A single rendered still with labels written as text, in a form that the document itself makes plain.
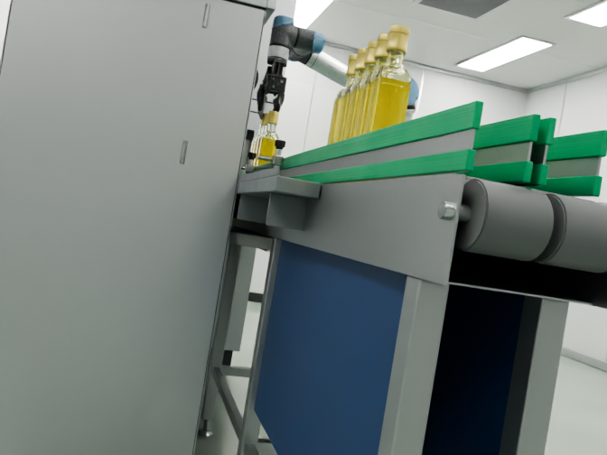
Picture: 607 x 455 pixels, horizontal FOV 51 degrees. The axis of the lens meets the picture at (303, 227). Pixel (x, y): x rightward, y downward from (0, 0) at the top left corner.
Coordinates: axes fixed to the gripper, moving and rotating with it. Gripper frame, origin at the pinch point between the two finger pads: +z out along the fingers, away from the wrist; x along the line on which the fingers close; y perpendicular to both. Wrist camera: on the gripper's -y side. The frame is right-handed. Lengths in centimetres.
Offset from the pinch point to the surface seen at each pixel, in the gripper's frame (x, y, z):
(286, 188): -13, 109, 30
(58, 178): -59, 61, 34
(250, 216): -11, 62, 36
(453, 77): 271, -420, -151
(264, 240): -5, 54, 42
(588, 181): 12, 160, 25
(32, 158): -65, 61, 30
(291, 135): 91, -376, -47
